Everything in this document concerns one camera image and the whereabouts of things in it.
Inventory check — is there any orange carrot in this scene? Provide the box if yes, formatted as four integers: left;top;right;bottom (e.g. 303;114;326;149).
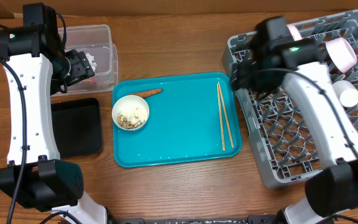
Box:
130;88;163;98

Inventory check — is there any small white cup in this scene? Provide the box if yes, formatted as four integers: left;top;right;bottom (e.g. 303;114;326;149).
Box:
332;80;358;108

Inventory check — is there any black rectangular tray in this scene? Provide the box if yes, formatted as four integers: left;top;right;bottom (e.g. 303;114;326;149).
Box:
52;98;103;159

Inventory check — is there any white napkin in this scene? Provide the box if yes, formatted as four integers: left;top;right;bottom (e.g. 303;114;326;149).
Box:
86;53;97;72

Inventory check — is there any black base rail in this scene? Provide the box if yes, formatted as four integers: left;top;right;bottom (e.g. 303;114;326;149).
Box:
107;215;285;224

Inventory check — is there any pink shallow bowl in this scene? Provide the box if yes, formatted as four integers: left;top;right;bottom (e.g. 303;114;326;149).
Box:
326;37;357;73

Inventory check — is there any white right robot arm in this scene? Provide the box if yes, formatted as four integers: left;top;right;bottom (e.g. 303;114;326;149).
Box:
231;35;358;223

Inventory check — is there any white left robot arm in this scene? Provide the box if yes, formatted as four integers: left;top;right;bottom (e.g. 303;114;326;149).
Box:
0;21;114;223

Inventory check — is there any red foil wrapper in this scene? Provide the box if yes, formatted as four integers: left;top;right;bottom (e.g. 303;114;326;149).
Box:
83;77;96;85

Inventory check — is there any clear plastic bin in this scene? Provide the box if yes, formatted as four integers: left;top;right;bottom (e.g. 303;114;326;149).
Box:
65;24;119;95

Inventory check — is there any teal plastic tray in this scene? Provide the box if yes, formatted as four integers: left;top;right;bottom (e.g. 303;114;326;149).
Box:
112;72;242;168

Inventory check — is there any grey dishwasher rack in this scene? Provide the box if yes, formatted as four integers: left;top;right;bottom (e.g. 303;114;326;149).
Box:
235;9;358;189

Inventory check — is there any cream bowl with food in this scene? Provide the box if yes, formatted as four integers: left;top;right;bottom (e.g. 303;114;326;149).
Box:
111;95;150;131

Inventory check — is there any light wooden chopstick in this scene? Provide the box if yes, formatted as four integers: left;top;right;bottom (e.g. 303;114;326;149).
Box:
216;82;226;151

